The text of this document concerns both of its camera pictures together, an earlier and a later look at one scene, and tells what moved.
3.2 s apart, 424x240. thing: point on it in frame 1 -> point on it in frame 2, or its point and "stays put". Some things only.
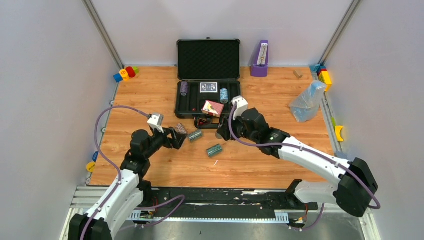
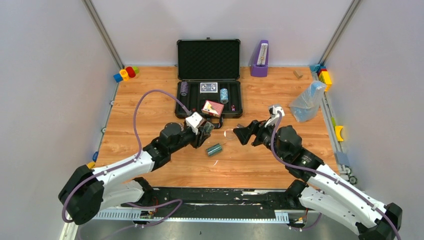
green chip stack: (214, 150) stays put
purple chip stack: (184, 88) stays put
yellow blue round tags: (90, 166) stays put
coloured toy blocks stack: (323, 75) stays put
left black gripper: (170, 137) -> (203, 133)
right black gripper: (224, 131) -> (258, 128)
